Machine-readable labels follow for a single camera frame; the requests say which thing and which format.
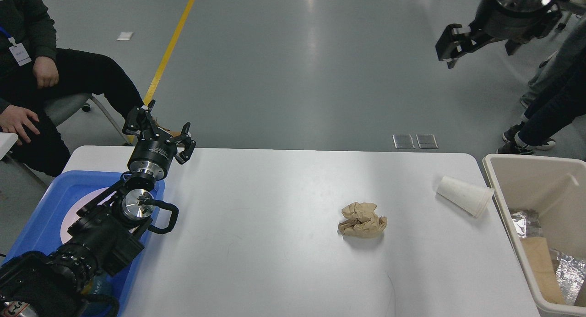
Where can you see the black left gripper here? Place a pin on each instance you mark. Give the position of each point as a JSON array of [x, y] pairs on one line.
[[150, 155]]

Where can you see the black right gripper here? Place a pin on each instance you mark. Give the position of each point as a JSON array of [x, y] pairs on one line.
[[518, 21]]

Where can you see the pink plate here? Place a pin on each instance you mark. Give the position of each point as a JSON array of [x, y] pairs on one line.
[[71, 216]]

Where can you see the grey-blue mug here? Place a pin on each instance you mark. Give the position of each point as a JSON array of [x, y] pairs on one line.
[[99, 285]]

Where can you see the white cup sideways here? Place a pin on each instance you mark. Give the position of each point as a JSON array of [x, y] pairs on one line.
[[471, 198]]

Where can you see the brown paper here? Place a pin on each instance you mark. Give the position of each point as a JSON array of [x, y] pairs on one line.
[[361, 221]]

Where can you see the brown paper bag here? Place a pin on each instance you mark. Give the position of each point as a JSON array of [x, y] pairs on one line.
[[538, 254]]

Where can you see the foil with paper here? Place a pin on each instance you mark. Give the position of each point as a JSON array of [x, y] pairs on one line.
[[570, 273]]

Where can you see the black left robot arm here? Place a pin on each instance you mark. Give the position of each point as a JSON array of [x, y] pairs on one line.
[[106, 237]]

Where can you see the brown shoe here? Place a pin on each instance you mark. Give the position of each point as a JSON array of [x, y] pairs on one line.
[[165, 128]]

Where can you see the person in blue jeans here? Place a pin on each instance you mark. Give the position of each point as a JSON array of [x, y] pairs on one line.
[[557, 64]]

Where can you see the white rolling stand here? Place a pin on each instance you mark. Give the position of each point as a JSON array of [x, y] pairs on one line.
[[567, 14]]

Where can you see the person in black clothes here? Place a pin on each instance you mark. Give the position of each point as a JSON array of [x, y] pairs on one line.
[[553, 109]]

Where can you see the grey office chair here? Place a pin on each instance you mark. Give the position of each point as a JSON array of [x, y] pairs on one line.
[[59, 110]]

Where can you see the floor outlet plate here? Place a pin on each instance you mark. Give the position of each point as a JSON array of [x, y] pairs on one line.
[[427, 141], [403, 142]]

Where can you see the dark seated person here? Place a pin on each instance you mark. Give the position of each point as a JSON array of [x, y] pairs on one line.
[[33, 70]]

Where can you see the blue plastic tray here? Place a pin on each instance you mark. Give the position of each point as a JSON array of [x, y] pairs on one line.
[[42, 231]]

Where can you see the white side table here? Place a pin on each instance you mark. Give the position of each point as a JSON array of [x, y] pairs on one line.
[[7, 141]]

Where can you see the beige waste bin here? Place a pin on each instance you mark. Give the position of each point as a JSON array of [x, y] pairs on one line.
[[555, 189]]

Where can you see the foil scrap in bin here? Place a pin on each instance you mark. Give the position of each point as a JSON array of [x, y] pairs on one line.
[[527, 223]]

